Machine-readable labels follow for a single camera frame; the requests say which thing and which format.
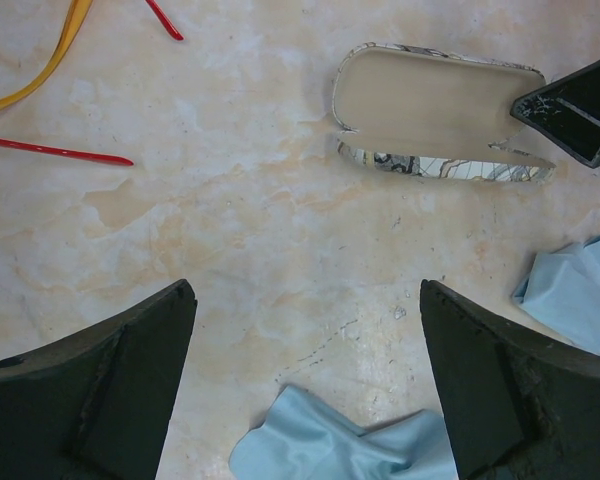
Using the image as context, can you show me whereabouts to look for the map print glasses case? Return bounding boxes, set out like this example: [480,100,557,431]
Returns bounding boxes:
[332,42,555,183]

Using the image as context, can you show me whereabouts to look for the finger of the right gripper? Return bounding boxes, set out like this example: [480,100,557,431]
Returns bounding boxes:
[510,60,600,169]

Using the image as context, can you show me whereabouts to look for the light blue cloth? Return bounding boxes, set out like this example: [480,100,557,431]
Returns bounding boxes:
[229,385,458,479]
[512,235,600,356]

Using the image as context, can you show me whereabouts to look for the red sunglasses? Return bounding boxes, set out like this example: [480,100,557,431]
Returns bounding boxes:
[0,0,185,168]

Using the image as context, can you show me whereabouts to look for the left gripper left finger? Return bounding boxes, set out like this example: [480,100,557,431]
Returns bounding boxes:
[0,279,196,479]

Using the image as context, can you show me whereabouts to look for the orange sunglasses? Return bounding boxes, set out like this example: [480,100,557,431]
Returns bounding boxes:
[0,0,93,111]

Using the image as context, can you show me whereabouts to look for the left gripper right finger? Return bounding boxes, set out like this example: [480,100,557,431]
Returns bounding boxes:
[420,280,600,479]

